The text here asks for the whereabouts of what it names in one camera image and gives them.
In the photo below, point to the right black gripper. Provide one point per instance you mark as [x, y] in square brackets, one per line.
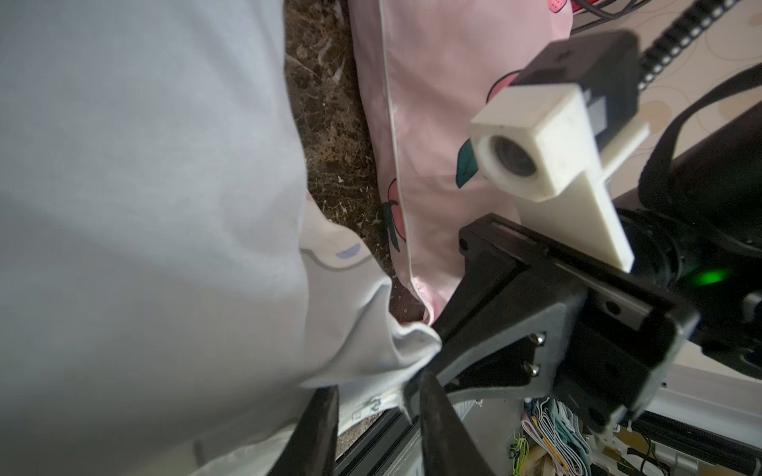
[533, 318]

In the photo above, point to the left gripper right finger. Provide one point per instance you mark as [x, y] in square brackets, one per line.
[446, 445]

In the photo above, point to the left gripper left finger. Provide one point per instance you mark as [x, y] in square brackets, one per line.
[311, 448]

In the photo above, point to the grey bear print pillow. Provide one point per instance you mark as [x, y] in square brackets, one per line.
[165, 277]

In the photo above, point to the pink cartoon print pillow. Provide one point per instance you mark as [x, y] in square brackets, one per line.
[425, 68]

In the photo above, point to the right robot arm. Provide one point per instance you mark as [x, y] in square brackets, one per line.
[694, 219]

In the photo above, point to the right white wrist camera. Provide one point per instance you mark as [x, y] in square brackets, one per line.
[553, 138]

